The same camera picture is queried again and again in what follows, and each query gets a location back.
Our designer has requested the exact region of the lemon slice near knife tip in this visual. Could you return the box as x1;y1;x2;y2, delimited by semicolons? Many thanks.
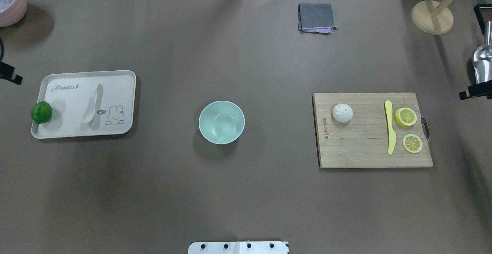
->
402;134;423;153

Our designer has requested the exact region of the white ceramic spoon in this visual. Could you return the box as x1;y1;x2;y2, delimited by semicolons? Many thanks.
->
81;83;102;124

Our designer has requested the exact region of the green lime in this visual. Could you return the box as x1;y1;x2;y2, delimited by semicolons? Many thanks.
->
30;101;53;124

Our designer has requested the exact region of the pink bowl with ice cubes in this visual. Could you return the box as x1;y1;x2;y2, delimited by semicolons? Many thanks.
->
0;0;28;27

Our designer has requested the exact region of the mint green bowl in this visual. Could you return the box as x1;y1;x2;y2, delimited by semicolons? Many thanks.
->
198;100;245;145

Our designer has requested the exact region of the cream rabbit tray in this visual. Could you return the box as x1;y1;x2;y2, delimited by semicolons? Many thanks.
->
31;70;136;139

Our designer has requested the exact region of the grey folded cloth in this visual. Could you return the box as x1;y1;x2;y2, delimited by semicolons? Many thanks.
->
298;3;339;35

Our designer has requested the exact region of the white steamed bun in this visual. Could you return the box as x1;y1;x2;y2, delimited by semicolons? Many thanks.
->
332;103;354;123

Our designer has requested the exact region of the lemon half near handle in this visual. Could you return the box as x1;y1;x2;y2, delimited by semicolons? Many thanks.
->
394;107;417;127

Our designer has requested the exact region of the wooden mug tree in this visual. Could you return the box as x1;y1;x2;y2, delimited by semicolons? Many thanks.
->
411;0;454;35

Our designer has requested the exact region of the bamboo cutting board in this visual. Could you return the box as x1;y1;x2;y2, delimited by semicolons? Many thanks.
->
313;92;433;169

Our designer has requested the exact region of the yellow plastic knife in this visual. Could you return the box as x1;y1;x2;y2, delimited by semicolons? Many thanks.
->
384;100;396;155

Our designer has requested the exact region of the metal scoop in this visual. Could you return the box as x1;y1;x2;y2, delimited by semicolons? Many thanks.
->
473;21;492;84

